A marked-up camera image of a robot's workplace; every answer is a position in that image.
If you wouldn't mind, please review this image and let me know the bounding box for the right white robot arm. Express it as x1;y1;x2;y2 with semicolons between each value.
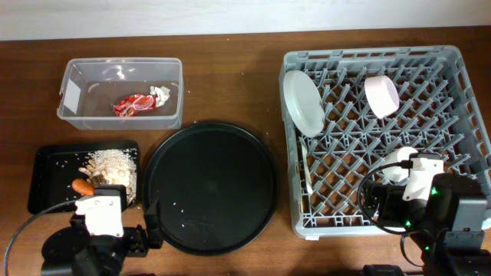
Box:
362;173;490;275

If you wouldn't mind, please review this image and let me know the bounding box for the red snack wrapper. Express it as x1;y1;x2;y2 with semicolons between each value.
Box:
113;94;156;117

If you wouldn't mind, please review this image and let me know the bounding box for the white tissue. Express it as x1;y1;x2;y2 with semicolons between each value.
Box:
150;86;170;107

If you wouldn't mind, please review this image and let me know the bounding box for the grey dishwasher rack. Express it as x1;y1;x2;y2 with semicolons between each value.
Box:
280;45;490;240

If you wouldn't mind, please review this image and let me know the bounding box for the clear plastic bin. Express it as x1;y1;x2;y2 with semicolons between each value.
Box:
57;57;184;130

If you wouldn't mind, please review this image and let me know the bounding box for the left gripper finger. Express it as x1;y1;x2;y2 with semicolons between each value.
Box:
143;199;163;248
94;185;127;212

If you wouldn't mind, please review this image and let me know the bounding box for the cream plastic cup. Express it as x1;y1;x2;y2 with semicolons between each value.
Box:
382;146;417;182

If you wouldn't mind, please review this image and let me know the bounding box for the grey plate with food scraps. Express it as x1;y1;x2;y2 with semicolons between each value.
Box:
282;71;325;137

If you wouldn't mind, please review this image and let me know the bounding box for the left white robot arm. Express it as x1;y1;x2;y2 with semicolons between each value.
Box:
41;185;163;275

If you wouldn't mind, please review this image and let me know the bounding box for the orange carrot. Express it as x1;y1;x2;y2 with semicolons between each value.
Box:
71;179;95;196

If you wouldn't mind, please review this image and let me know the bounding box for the round black serving tray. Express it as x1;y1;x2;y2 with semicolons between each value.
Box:
141;122;279;256

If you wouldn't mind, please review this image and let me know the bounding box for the brown food chunk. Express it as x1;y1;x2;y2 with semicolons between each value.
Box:
91;174;108;187

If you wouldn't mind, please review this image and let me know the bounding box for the pink saucer plate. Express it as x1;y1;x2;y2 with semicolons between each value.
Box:
364;75;400;119

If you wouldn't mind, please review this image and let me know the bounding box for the pile of food scraps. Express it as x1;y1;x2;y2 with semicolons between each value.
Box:
78;149;137;205

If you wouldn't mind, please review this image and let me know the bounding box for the black rectangular tray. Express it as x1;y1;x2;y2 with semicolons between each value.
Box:
28;140;140;215

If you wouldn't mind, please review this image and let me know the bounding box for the white plastic fork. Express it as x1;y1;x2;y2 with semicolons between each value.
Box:
299;139;314;196

